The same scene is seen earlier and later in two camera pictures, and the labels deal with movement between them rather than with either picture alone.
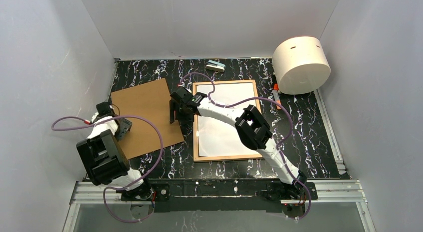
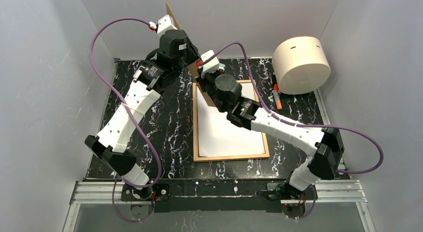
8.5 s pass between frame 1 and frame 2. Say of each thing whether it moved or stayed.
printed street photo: stayed
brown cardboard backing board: moved
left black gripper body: moved
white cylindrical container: stayed
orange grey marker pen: stayed
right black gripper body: moved
